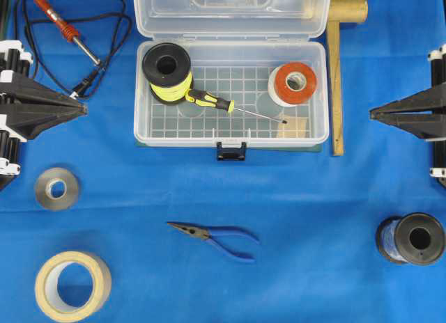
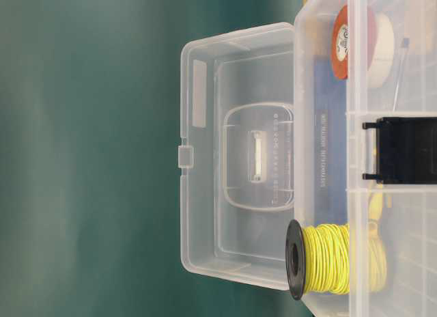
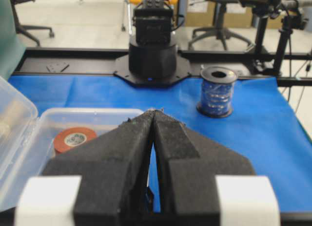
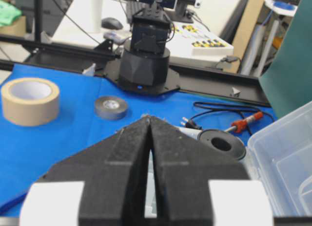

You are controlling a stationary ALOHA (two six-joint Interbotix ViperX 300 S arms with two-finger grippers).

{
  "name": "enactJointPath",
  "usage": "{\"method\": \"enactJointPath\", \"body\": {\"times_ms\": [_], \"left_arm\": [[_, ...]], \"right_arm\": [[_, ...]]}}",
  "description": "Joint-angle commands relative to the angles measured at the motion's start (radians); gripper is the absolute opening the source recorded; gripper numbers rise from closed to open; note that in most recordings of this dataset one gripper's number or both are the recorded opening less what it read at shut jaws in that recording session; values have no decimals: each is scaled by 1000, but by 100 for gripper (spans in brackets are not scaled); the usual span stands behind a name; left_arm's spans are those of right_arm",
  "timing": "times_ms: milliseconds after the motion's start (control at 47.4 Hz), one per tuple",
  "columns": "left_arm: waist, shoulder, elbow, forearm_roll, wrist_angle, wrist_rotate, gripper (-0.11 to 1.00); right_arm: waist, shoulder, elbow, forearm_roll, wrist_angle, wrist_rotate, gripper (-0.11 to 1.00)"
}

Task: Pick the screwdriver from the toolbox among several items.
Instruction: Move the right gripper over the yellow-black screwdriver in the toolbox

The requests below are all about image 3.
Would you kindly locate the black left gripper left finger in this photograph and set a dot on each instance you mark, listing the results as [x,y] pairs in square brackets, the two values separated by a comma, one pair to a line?
[95,184]

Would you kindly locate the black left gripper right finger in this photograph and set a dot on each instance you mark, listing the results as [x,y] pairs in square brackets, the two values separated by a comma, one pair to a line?
[203,183]

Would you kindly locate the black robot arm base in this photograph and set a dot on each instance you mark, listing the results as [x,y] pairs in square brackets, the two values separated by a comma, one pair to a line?
[152,58]

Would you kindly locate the clear plastic toolbox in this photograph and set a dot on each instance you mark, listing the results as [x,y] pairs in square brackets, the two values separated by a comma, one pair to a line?
[33,111]

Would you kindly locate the red tape roll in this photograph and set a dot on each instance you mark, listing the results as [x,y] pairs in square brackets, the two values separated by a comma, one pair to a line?
[72,137]

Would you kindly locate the blue table mat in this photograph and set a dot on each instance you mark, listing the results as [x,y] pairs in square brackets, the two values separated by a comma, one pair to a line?
[262,126]

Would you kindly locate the grey office chair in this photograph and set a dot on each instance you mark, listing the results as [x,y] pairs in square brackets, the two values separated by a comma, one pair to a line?
[218,30]

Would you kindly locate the blue wire spool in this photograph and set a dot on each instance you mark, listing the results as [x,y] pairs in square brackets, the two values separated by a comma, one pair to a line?
[217,90]

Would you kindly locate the black mounting rail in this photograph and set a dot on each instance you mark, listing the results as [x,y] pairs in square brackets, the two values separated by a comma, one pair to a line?
[106,62]

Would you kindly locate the black camera tripod stand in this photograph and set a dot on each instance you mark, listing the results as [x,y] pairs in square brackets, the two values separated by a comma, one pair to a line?
[271,9]

